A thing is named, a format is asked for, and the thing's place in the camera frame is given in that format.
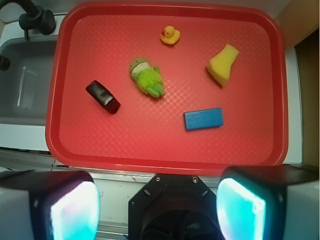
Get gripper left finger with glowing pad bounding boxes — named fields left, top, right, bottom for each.
left=0, top=170, right=100, bottom=240

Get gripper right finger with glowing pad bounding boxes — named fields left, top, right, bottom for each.
left=216, top=165, right=320, bottom=240

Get grey sink basin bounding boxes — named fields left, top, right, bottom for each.
left=0, top=35, right=57, bottom=126

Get yellow sponge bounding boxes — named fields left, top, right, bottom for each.
left=206, top=44, right=240, bottom=88

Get blue rectangular block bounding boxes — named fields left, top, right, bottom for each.
left=183, top=108, right=224, bottom=131

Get yellow rubber duck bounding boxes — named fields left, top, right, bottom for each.
left=160, top=25, right=181, bottom=45

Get green frog-shaped sponge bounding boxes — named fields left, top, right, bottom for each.
left=129, top=57, right=166, bottom=98

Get dark brown block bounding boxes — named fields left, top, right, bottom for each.
left=85, top=80, right=121, bottom=114

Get red plastic tray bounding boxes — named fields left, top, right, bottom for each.
left=45, top=1, right=289, bottom=176

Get black faucet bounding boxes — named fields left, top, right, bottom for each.
left=0, top=0, right=56, bottom=41

